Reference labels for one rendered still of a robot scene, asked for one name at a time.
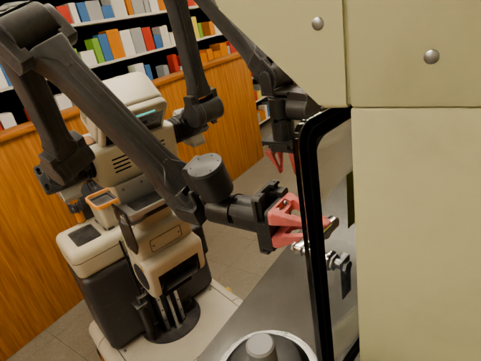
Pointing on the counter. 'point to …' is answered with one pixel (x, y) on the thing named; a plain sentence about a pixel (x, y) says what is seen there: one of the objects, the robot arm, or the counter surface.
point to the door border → (313, 222)
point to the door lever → (298, 248)
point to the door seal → (322, 220)
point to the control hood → (300, 41)
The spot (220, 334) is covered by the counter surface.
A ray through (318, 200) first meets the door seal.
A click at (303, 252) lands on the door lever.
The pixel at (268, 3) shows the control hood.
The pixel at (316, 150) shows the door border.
